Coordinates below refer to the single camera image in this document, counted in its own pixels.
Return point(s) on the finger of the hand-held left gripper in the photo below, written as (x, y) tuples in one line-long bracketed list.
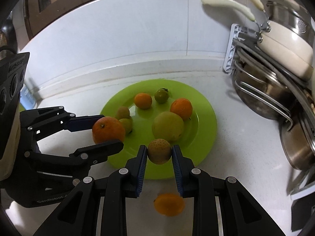
[(98, 150), (81, 123)]

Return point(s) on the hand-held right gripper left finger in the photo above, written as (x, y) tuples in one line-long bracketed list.
[(141, 170)]

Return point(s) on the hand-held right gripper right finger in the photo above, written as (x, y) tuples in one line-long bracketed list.
[(177, 170)]

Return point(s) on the large orange tangerine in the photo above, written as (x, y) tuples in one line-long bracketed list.
[(108, 130), (181, 109)]

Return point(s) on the brown longan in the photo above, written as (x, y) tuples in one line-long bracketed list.
[(122, 112), (159, 151)]

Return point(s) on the small orange tangerine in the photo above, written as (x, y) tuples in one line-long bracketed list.
[(169, 204), (143, 100)]

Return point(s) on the green tomato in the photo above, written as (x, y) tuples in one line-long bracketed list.
[(126, 125), (161, 95)]

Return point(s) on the green plate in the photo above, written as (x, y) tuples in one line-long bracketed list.
[(199, 132)]

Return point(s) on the large yellow-green fruit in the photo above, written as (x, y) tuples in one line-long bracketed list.
[(168, 127)]

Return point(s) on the white blue pump bottle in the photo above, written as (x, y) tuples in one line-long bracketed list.
[(27, 97)]

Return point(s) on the brown wooden cabinet door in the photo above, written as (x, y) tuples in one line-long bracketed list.
[(49, 2)]

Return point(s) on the white steel pot rack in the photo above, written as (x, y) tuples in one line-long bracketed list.
[(231, 51)]

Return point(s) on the cream pan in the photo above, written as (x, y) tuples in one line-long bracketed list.
[(283, 48)]

